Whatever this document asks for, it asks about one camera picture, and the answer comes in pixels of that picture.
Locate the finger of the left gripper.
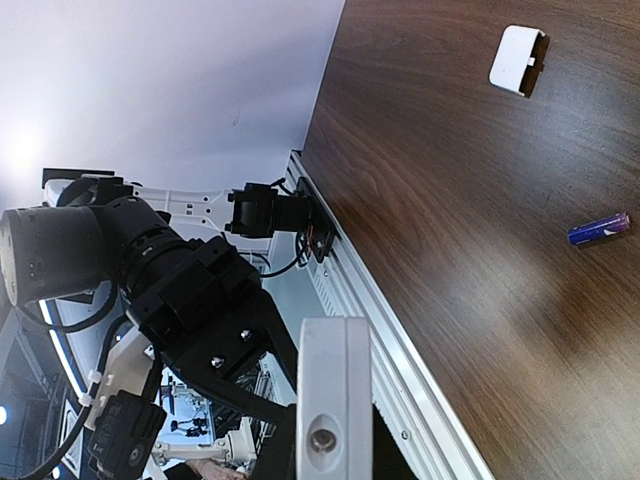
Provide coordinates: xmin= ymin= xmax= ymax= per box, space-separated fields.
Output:
xmin=194 ymin=371 xmax=289 ymax=425

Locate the white remote control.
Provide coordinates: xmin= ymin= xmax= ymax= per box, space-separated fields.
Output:
xmin=296 ymin=317 xmax=373 ymax=480

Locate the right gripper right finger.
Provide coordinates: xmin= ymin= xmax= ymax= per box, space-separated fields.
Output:
xmin=373 ymin=406 xmax=417 ymax=480

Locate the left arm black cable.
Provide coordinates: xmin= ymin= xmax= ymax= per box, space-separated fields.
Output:
xmin=29 ymin=279 xmax=131 ymax=480

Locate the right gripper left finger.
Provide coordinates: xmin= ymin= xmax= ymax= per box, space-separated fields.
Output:
xmin=252 ymin=407 xmax=296 ymax=480

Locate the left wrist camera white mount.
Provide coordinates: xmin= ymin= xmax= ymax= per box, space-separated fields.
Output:
xmin=82 ymin=329 xmax=169 ymax=480

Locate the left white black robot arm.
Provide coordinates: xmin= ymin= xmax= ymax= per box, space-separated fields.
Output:
xmin=1 ymin=178 xmax=297 ymax=425

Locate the white battery cover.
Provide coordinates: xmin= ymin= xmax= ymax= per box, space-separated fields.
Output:
xmin=488 ymin=24 xmax=548 ymax=98

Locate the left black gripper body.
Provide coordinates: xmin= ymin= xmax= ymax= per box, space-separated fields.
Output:
xmin=124 ymin=237 xmax=290 ymax=395

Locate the purple AAA battery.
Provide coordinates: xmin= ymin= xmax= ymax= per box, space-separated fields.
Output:
xmin=567 ymin=212 xmax=631 ymax=246

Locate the curved aluminium front rail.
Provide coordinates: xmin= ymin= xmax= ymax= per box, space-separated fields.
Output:
xmin=284 ymin=149 xmax=496 ymax=480

